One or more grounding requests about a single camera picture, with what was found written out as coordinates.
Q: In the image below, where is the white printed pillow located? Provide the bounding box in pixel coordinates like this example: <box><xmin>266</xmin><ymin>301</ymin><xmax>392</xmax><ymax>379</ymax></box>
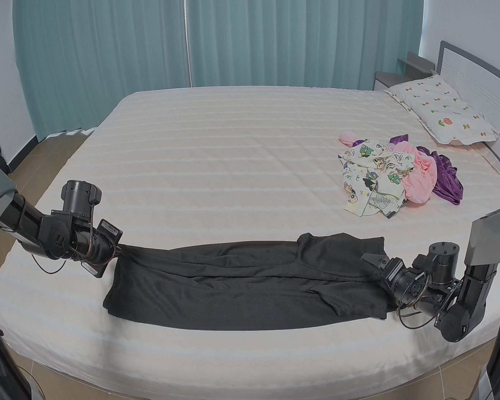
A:
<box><xmin>382</xmin><ymin>74</ymin><xmax>500</xmax><ymax>146</ymax></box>

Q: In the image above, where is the purple garment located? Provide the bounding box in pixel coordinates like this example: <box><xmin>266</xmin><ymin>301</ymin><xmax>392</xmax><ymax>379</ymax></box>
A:
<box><xmin>389</xmin><ymin>134</ymin><xmax>464</xmax><ymax>206</ymax></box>

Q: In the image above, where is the grey bedside table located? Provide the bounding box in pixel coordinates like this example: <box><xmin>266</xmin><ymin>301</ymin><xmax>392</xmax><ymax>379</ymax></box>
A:
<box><xmin>374</xmin><ymin>52</ymin><xmax>436</xmax><ymax>91</ymax></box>

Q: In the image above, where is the blue-green curtain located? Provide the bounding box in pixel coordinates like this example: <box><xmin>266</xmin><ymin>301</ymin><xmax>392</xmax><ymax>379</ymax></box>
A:
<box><xmin>185</xmin><ymin>0</ymin><xmax>426</xmax><ymax>88</ymax></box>
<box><xmin>13</xmin><ymin>0</ymin><xmax>192</xmax><ymax>138</ymax></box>

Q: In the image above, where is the white printed garment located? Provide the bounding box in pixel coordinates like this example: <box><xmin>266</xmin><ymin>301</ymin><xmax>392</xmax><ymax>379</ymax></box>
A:
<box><xmin>337</xmin><ymin>138</ymin><xmax>415</xmax><ymax>219</ymax></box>

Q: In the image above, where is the bed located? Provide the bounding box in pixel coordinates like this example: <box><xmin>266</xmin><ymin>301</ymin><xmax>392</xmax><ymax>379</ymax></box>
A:
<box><xmin>0</xmin><ymin>41</ymin><xmax>500</xmax><ymax>395</ymax></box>

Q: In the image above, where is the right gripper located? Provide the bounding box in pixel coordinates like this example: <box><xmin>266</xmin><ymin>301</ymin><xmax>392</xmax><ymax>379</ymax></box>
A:
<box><xmin>360</xmin><ymin>253</ymin><xmax>426</xmax><ymax>307</ymax></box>

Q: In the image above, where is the pink garment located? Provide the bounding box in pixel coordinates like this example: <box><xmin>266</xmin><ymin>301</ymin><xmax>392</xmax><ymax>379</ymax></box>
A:
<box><xmin>338</xmin><ymin>131</ymin><xmax>438</xmax><ymax>205</ymax></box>

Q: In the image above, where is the black T-shirt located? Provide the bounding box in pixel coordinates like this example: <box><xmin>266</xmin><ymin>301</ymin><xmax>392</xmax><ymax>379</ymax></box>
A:
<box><xmin>103</xmin><ymin>232</ymin><xmax>401</xmax><ymax>332</ymax></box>

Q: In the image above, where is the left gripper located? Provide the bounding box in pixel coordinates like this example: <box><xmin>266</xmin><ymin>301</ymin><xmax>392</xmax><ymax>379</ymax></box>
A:
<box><xmin>81</xmin><ymin>218</ymin><xmax>124</xmax><ymax>278</ymax></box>

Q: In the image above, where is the black cable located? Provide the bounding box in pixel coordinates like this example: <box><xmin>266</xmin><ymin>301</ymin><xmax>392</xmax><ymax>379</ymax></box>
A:
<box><xmin>396</xmin><ymin>307</ymin><xmax>438</xmax><ymax>329</ymax></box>
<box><xmin>30</xmin><ymin>254</ymin><xmax>69</xmax><ymax>275</ymax></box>

